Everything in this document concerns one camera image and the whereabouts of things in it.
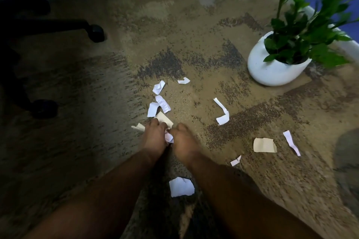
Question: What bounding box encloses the black chair base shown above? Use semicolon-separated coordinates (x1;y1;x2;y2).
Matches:
0;0;93;111

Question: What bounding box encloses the person's right forearm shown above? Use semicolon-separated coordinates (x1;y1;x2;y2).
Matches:
187;152;325;239

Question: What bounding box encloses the person's left hand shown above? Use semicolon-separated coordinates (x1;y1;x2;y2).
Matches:
140;118;169;161

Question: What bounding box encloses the green potted plant white pot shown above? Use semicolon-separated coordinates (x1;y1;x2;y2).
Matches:
247;0;359;87

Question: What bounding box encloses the white baseboard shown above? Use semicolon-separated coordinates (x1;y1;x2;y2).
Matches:
254;0;359;59

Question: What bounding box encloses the person's left forearm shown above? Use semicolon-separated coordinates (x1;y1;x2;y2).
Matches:
24;149;168;239

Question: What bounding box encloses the pile of torn paper scraps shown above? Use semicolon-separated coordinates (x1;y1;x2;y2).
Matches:
131;80;301;198

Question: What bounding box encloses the person's right hand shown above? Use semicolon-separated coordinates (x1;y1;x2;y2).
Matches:
169;123;203;164

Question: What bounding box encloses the curved white paper strip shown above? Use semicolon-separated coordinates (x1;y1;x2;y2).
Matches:
213;97;230;126

